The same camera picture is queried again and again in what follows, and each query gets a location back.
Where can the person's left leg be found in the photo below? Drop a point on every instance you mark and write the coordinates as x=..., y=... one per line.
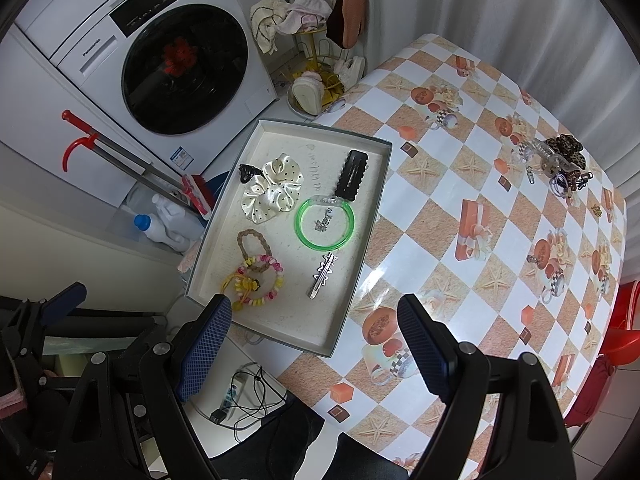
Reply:
x=290, y=440

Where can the brown slipper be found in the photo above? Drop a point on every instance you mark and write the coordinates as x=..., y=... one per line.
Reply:
x=335, y=30
x=350, y=10

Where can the pink cloth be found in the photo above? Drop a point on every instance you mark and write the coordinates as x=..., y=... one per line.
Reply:
x=305, y=7

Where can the white power strip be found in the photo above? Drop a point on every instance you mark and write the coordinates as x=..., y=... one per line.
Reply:
x=235, y=390

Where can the black scalloped snap clip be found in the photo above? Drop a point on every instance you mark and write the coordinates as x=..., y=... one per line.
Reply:
x=350, y=175

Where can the leopard print hair claw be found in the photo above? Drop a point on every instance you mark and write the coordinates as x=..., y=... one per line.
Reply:
x=565, y=147

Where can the small black claw clip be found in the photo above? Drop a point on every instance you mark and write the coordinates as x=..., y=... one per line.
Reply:
x=248, y=172

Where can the silver zigzag hair clip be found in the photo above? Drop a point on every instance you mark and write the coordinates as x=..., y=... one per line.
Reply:
x=320, y=277

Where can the white fluffy slipper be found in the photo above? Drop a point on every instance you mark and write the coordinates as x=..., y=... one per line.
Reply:
x=307, y=92
x=350, y=67

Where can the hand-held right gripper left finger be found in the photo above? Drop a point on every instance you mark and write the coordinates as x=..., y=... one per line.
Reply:
x=205, y=345

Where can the white plastic bottle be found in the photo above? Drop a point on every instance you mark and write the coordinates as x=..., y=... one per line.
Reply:
x=170, y=207

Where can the cream cloth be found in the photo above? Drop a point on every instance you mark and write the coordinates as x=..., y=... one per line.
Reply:
x=265, y=20

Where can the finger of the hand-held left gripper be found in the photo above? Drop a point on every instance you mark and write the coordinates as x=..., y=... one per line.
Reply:
x=100, y=322
x=65, y=302

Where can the white curtain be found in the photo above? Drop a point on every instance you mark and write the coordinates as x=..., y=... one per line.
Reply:
x=500, y=0

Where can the brown tortoiseshell hair clip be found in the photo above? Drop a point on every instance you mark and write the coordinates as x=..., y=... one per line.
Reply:
x=575, y=177

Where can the silver lobster clasp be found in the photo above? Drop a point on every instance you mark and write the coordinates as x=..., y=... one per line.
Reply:
x=529, y=175

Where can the person's right leg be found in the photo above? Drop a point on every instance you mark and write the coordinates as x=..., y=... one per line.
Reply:
x=370, y=460

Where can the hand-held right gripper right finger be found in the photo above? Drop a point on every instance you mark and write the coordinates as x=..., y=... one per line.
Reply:
x=425, y=350

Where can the grey shallow tray box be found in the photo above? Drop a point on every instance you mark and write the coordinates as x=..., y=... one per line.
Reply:
x=280, y=310

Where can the cream polka dot scrunchie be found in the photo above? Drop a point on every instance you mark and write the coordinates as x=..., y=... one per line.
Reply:
x=272, y=190

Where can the dark red cloth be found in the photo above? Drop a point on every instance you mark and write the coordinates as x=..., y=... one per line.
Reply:
x=595, y=385

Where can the white bottle blue cap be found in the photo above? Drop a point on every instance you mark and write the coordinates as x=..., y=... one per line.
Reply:
x=165, y=232

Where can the green plastic bangle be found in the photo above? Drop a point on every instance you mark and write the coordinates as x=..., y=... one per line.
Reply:
x=325, y=247

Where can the person's leg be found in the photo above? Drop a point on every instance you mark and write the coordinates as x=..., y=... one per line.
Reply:
x=290, y=440
x=370, y=460

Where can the white washing machine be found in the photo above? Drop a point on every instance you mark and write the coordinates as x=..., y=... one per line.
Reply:
x=185, y=65

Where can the red plastic stool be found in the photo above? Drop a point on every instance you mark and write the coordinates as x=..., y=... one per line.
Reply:
x=625, y=310

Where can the clear large claw clip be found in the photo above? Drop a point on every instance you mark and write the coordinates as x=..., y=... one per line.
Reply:
x=550, y=157

